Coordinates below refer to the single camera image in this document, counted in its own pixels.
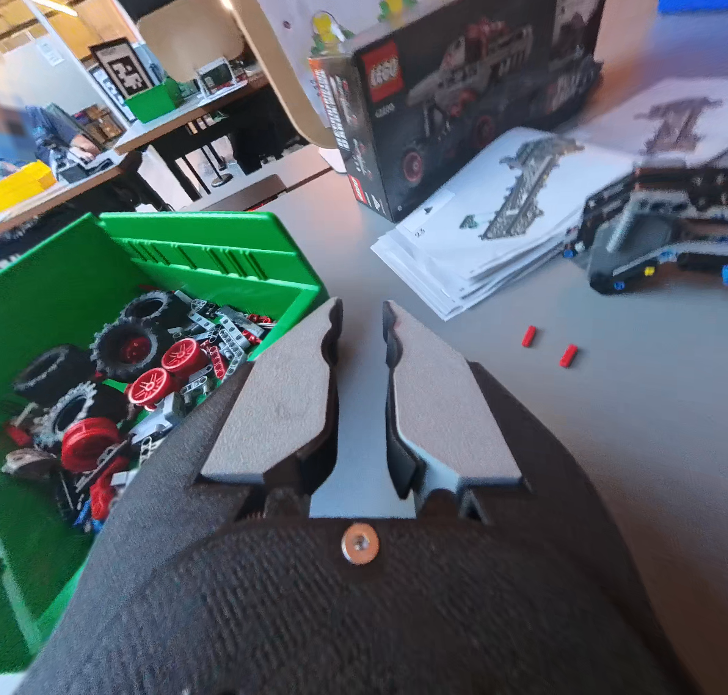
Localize cardboard display board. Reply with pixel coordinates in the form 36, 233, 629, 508
196, 0, 342, 150

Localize red lego wheel hub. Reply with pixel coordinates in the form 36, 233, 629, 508
61, 418, 121, 474
126, 368, 171, 412
90, 459, 129, 522
161, 338, 210, 374

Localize black stanchion post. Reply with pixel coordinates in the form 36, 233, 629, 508
204, 141, 234, 188

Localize yellow plastic bin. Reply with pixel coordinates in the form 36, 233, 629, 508
0, 161, 58, 211

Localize wooden table with black legs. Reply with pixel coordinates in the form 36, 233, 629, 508
114, 70, 271, 201

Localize partly built lego truck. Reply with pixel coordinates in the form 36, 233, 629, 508
563, 158, 728, 295

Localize small green storage bin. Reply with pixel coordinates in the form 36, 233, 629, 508
124, 78, 185, 123

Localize black lego set box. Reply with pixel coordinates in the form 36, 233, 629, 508
309, 0, 612, 223

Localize beige rounded panel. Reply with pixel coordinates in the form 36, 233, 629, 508
136, 0, 246, 83

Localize black lego tyre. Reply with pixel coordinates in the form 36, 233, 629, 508
13, 345, 94, 403
34, 381, 126, 451
119, 290, 174, 326

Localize green plastic bin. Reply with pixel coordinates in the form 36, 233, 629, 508
0, 212, 329, 673

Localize pile of small lego pieces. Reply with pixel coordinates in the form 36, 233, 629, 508
0, 288, 278, 537

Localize black tyre with red hub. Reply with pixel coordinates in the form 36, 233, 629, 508
91, 319, 161, 382

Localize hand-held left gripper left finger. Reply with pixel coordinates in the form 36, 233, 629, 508
199, 297, 345, 497

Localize black and white marker sign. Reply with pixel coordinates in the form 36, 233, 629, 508
90, 38, 154, 103

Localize lego instruction booklet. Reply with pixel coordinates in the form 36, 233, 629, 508
371, 78, 728, 322

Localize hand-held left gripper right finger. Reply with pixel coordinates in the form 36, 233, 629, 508
382, 300, 525, 517

